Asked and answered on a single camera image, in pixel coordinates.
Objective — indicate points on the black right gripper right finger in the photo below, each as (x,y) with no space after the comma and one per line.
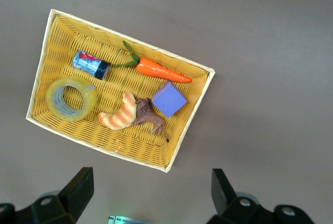
(234,211)

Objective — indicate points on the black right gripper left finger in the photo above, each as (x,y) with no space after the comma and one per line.
(70,203)

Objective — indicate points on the clear packing tape roll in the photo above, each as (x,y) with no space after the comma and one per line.
(91,100)

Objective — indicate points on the toy croissant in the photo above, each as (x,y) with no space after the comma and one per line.
(122,117)

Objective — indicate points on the brown toy lion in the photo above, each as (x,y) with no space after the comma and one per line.
(148,116)

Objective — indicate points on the purple cube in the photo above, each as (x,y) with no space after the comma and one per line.
(169,100)

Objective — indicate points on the small jar with blue label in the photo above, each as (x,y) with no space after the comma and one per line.
(88,65)

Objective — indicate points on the orange toy carrot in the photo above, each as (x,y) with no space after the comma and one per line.
(156,70)

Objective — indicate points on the yellow wicker basket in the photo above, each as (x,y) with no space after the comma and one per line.
(78,39)

